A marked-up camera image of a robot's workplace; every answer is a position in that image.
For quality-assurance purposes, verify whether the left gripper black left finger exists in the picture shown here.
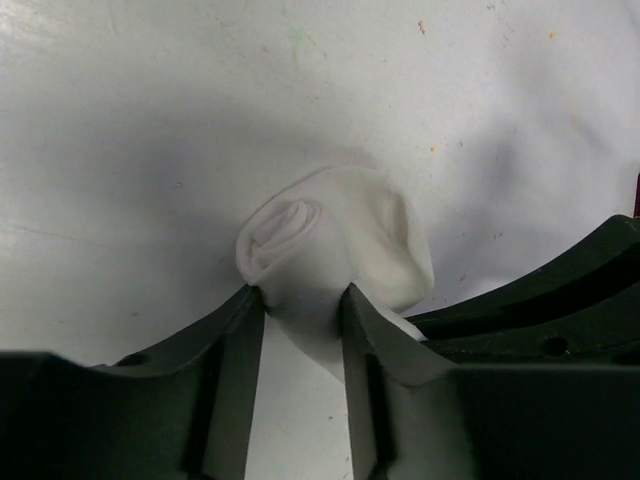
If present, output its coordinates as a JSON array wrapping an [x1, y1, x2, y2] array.
[[1, 286, 265, 479]]

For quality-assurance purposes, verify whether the tan sock maroon striped cuff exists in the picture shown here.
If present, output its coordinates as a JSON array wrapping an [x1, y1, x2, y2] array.
[[633, 174, 640, 218]]

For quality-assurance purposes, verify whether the white sock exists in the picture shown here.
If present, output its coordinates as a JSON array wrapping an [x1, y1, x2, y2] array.
[[235, 166, 434, 381]]

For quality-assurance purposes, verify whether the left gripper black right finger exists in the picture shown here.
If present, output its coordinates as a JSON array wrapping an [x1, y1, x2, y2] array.
[[341, 287, 639, 479]]

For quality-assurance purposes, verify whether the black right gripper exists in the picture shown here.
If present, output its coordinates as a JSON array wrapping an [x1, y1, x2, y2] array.
[[409, 215, 639, 363]]

